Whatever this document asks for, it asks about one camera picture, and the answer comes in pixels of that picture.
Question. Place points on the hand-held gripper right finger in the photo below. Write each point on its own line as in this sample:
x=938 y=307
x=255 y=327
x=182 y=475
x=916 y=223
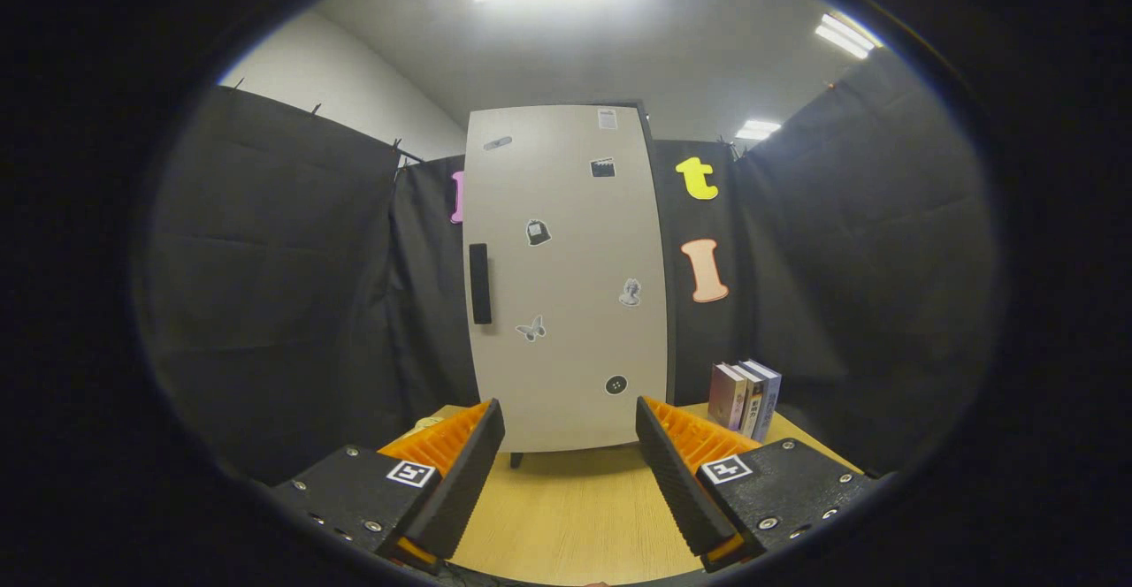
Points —
x=681 y=481

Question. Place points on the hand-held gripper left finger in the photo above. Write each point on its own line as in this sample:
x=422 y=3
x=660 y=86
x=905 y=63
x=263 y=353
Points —
x=464 y=490

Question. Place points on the beige cabinet door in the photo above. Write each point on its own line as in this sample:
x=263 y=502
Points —
x=566 y=260

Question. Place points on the yellow plush toy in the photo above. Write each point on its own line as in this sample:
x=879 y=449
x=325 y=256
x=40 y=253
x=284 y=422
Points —
x=426 y=424

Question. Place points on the pink cover book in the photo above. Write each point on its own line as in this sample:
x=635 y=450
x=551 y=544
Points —
x=725 y=392

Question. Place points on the dark spine book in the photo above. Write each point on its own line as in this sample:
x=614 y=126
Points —
x=754 y=406

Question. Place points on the grey blue book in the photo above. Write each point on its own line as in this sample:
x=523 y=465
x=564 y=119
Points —
x=771 y=397

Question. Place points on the dark grey cabinet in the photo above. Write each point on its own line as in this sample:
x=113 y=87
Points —
x=671 y=331

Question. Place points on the black backdrop cloth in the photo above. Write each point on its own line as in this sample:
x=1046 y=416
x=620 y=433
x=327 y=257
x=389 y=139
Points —
x=292 y=304

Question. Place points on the small ceiling light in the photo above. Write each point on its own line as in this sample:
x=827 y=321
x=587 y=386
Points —
x=759 y=129

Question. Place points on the double strip ceiling light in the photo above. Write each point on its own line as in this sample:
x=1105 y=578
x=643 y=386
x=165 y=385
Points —
x=845 y=34

